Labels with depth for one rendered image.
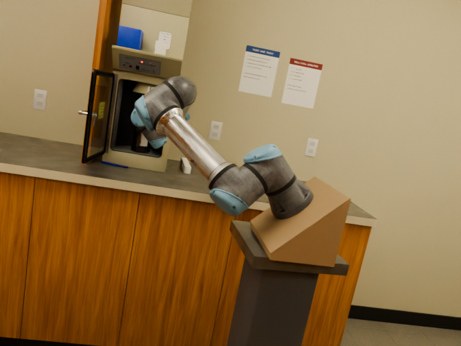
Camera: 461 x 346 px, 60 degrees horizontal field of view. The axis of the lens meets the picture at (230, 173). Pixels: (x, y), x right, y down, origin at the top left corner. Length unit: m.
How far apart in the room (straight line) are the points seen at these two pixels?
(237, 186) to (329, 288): 1.07
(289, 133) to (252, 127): 0.24
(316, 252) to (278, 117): 1.43
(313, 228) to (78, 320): 1.31
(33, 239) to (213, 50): 1.42
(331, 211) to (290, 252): 0.17
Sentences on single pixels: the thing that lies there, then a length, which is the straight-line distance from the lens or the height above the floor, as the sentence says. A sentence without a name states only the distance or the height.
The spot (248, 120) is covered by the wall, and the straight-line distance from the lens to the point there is 2.50.
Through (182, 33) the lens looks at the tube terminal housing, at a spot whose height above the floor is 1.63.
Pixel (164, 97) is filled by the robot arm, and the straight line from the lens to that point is 1.38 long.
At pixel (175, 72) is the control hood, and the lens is 1.97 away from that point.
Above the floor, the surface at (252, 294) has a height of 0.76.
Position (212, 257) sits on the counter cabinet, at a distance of 1.93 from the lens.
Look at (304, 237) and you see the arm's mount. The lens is 1.20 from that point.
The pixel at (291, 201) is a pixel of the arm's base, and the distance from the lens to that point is 1.28.
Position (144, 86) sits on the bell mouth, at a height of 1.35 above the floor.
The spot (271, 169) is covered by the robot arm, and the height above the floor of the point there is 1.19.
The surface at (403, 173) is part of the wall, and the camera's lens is 2.91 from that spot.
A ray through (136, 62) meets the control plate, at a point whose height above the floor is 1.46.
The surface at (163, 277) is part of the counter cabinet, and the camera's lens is 1.97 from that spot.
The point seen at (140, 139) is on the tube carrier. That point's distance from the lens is 2.06.
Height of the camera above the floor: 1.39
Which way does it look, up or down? 11 degrees down
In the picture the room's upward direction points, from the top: 11 degrees clockwise
